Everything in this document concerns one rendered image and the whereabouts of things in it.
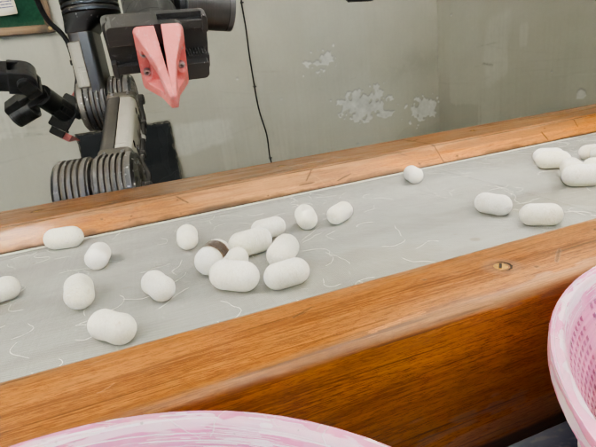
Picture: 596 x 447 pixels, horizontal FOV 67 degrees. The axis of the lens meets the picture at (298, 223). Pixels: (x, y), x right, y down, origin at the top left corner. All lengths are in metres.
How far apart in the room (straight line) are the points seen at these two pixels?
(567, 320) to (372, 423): 0.09
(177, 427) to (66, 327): 0.18
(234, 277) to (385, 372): 0.13
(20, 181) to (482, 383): 2.38
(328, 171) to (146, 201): 0.22
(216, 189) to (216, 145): 1.94
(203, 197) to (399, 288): 0.34
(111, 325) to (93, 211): 0.28
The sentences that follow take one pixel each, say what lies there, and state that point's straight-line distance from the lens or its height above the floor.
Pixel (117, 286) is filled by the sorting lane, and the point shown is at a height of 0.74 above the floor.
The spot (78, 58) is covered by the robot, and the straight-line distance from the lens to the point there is 1.03.
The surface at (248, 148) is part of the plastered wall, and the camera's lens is 2.52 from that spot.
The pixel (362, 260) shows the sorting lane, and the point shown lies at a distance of 0.34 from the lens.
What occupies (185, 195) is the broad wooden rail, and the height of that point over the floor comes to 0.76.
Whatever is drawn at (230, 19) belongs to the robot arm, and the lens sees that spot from 0.59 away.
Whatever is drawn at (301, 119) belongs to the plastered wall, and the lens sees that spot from 2.60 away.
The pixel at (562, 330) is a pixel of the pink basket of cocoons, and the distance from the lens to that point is 0.21.
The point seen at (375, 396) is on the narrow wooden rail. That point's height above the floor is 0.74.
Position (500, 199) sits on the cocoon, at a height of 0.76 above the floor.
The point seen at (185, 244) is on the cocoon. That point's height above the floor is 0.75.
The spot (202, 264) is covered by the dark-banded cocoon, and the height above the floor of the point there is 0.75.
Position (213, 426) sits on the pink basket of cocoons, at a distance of 0.17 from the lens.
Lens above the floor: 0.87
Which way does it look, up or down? 18 degrees down
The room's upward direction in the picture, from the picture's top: 7 degrees counter-clockwise
